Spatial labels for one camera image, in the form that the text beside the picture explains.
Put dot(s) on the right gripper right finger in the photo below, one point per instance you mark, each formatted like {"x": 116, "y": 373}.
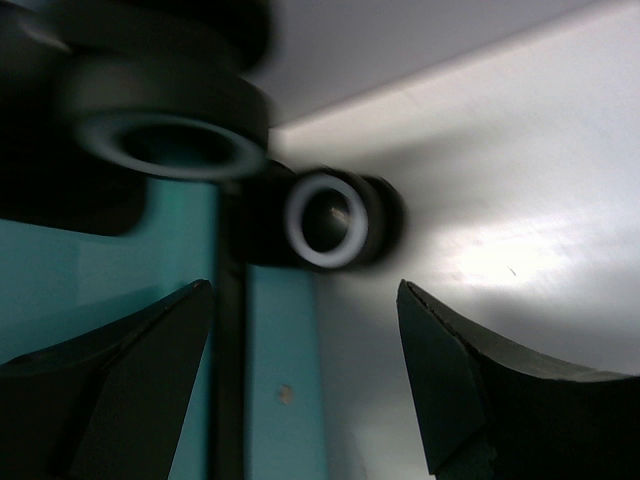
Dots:
{"x": 490, "y": 408}

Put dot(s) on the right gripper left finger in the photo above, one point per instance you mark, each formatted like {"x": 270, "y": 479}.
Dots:
{"x": 108, "y": 404}

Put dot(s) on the teal suitcase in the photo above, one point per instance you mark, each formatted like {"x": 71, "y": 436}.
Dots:
{"x": 135, "y": 160}

